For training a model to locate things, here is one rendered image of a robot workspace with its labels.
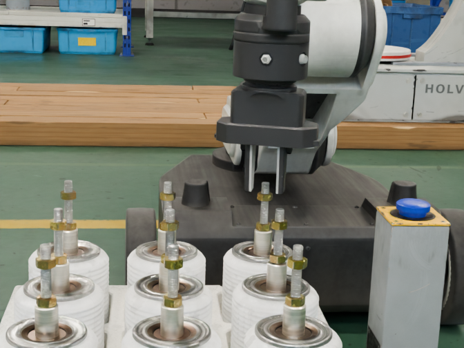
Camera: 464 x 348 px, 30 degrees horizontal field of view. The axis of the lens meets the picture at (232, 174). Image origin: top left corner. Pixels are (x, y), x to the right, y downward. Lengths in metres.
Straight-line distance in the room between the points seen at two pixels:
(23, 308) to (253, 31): 0.39
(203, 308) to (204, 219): 0.46
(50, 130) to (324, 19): 1.69
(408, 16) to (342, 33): 4.14
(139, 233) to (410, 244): 0.50
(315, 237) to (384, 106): 1.66
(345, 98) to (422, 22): 4.09
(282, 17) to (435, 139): 2.10
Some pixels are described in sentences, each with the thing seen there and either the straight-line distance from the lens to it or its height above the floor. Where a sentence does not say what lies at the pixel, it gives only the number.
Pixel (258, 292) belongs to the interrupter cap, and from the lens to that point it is 0.95.
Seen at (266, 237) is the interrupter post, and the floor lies 0.27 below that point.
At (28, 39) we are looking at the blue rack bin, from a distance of 5.56.
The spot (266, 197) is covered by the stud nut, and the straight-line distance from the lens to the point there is 1.05.
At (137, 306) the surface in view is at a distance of 0.93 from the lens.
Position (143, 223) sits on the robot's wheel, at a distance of 1.39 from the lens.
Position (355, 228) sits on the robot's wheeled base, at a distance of 1.41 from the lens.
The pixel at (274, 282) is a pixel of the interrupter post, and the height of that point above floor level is 0.26.
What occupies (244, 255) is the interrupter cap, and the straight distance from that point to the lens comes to 1.06.
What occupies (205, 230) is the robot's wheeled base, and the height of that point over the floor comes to 0.19.
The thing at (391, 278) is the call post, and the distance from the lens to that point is 1.03.
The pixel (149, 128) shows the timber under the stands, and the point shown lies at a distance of 2.83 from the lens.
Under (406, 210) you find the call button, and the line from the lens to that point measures 1.03.
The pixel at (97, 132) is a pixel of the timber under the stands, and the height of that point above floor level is 0.05.
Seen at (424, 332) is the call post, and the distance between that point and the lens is 1.07.
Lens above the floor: 0.60
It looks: 14 degrees down
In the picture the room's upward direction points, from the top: 2 degrees clockwise
